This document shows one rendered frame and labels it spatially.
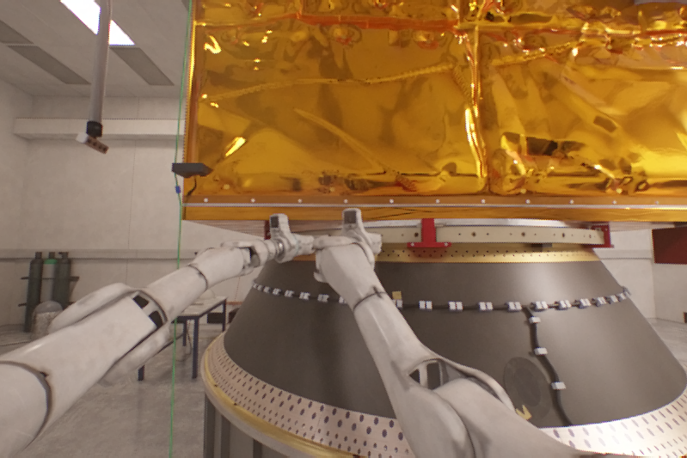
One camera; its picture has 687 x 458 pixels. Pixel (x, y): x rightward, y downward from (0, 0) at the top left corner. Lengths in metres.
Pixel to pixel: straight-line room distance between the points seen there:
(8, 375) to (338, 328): 0.71
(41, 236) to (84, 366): 8.69
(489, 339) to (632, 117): 0.92
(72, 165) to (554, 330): 8.87
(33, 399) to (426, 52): 1.16
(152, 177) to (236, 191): 6.78
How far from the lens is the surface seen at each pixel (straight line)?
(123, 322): 0.43
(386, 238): 0.91
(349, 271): 0.45
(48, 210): 9.03
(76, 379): 0.38
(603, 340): 1.10
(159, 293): 0.52
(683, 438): 1.15
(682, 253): 1.61
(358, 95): 1.02
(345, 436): 0.83
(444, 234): 0.90
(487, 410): 0.36
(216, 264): 0.61
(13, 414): 0.31
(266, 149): 0.97
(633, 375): 1.14
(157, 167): 7.75
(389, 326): 0.42
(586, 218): 1.26
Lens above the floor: 1.63
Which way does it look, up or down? 5 degrees up
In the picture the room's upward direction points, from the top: straight up
